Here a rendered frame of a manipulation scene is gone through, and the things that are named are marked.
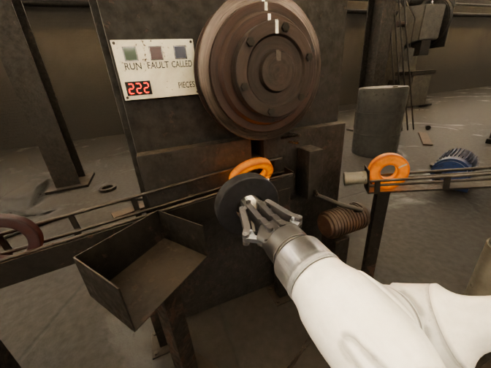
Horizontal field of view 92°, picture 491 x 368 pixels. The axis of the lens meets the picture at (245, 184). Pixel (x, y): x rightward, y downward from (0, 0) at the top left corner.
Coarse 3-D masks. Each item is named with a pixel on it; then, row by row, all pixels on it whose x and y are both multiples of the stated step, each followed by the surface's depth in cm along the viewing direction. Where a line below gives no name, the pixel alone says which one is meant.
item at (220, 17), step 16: (240, 0) 72; (256, 0) 74; (272, 0) 75; (288, 0) 77; (224, 16) 72; (304, 16) 81; (208, 32) 72; (208, 48) 74; (208, 64) 75; (320, 64) 90; (208, 80) 77; (208, 96) 79; (304, 112) 94; (240, 128) 87; (288, 128) 94
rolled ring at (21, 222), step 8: (0, 216) 71; (8, 216) 72; (16, 216) 74; (0, 224) 71; (8, 224) 72; (16, 224) 72; (24, 224) 73; (32, 224) 76; (24, 232) 74; (32, 232) 75; (40, 232) 78; (32, 240) 76; (40, 240) 77; (32, 248) 77; (0, 256) 76
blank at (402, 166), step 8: (376, 160) 98; (384, 160) 97; (392, 160) 97; (400, 160) 96; (368, 168) 102; (376, 168) 99; (400, 168) 97; (408, 168) 97; (376, 176) 101; (392, 176) 101; (400, 176) 99
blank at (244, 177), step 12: (228, 180) 54; (240, 180) 52; (252, 180) 53; (264, 180) 54; (228, 192) 52; (240, 192) 53; (252, 192) 54; (264, 192) 55; (276, 192) 56; (216, 204) 53; (228, 204) 53; (228, 216) 54; (228, 228) 56; (240, 228) 57; (252, 228) 58
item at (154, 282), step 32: (160, 224) 81; (192, 224) 71; (96, 256) 65; (128, 256) 73; (160, 256) 76; (192, 256) 74; (96, 288) 59; (128, 288) 66; (160, 288) 65; (128, 320) 54; (160, 320) 78; (192, 352) 87
